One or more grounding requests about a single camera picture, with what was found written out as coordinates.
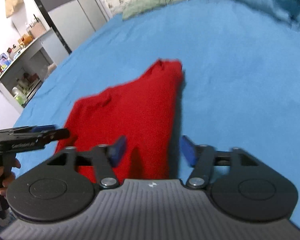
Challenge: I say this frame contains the red sweater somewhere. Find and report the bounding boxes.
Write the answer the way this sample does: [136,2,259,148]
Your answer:
[56,60,184,181]

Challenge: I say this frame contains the left hand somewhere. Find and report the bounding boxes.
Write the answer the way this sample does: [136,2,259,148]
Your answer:
[0,166,15,197]

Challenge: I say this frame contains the white desk shelf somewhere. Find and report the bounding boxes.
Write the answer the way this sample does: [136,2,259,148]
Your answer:
[0,28,69,114]

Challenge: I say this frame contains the brown basket on desk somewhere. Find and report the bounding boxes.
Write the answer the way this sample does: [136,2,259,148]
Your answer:
[27,22,47,38]

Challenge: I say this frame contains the blue bed sheet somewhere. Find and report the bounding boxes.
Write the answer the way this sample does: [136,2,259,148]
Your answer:
[16,0,300,227]

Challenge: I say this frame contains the white grey wardrobe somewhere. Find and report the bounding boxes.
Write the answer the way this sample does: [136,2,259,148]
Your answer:
[34,0,112,53]

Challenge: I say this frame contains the green pillow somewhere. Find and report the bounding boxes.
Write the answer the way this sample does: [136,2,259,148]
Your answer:
[122,0,184,21]

